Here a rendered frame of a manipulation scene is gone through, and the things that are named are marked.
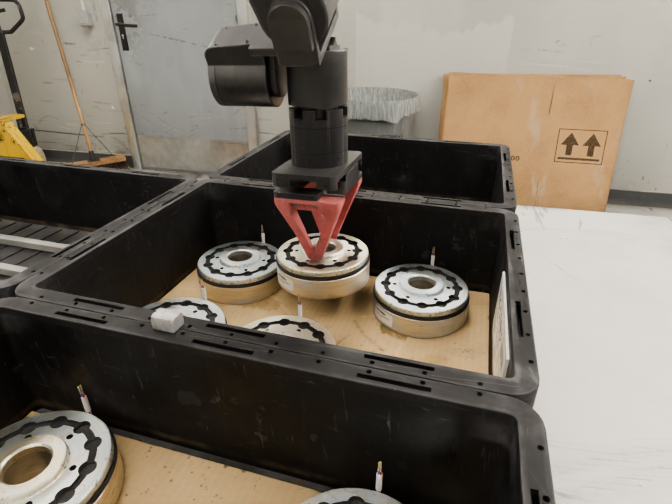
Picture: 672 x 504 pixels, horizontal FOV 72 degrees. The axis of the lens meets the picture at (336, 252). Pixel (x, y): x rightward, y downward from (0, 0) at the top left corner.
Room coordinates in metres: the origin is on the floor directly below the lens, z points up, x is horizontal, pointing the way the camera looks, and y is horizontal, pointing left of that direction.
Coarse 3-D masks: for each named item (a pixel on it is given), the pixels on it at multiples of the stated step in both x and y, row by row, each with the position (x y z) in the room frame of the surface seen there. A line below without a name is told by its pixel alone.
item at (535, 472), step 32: (64, 320) 0.27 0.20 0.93; (96, 320) 0.27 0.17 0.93; (128, 320) 0.27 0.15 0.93; (192, 352) 0.24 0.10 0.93; (224, 352) 0.24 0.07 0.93; (256, 352) 0.24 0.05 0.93; (288, 352) 0.24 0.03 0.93; (352, 384) 0.21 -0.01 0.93; (384, 384) 0.21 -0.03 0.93; (416, 384) 0.21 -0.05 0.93; (448, 384) 0.21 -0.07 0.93; (512, 416) 0.18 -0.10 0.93; (544, 448) 0.16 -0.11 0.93; (544, 480) 0.14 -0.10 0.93
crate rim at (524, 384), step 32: (192, 192) 0.54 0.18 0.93; (128, 224) 0.44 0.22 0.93; (512, 224) 0.44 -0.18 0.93; (512, 256) 0.37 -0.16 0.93; (32, 288) 0.31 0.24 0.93; (512, 288) 0.31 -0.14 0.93; (192, 320) 0.27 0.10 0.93; (512, 320) 0.27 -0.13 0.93; (320, 352) 0.24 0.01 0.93; (352, 352) 0.24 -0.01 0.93; (512, 352) 0.24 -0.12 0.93; (480, 384) 0.21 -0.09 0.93; (512, 384) 0.21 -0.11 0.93
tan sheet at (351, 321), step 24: (192, 288) 0.47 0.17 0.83; (240, 312) 0.42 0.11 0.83; (264, 312) 0.42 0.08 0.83; (288, 312) 0.42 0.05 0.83; (312, 312) 0.42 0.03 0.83; (336, 312) 0.42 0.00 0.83; (360, 312) 0.42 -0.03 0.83; (480, 312) 0.42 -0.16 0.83; (336, 336) 0.38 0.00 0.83; (360, 336) 0.38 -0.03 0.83; (384, 336) 0.38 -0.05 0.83; (408, 336) 0.38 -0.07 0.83; (456, 336) 0.38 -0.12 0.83; (480, 336) 0.38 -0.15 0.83; (432, 360) 0.34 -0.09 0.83; (456, 360) 0.34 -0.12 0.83; (480, 360) 0.34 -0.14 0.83
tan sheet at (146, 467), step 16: (128, 448) 0.24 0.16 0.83; (144, 448) 0.24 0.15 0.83; (160, 448) 0.24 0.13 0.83; (128, 464) 0.23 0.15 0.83; (144, 464) 0.23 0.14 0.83; (160, 464) 0.23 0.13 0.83; (176, 464) 0.23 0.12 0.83; (192, 464) 0.23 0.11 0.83; (208, 464) 0.23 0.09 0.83; (128, 480) 0.22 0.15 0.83; (144, 480) 0.22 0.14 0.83; (160, 480) 0.22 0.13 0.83; (176, 480) 0.22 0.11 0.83; (192, 480) 0.22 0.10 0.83; (208, 480) 0.22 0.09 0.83; (224, 480) 0.22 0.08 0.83; (240, 480) 0.22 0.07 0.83; (256, 480) 0.22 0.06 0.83; (272, 480) 0.22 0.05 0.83; (128, 496) 0.20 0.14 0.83; (144, 496) 0.20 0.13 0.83; (160, 496) 0.20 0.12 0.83; (176, 496) 0.20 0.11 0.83; (192, 496) 0.20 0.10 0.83; (208, 496) 0.20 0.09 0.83; (224, 496) 0.20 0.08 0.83; (240, 496) 0.20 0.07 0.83; (256, 496) 0.20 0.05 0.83; (272, 496) 0.20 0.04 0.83; (288, 496) 0.20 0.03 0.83; (304, 496) 0.20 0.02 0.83
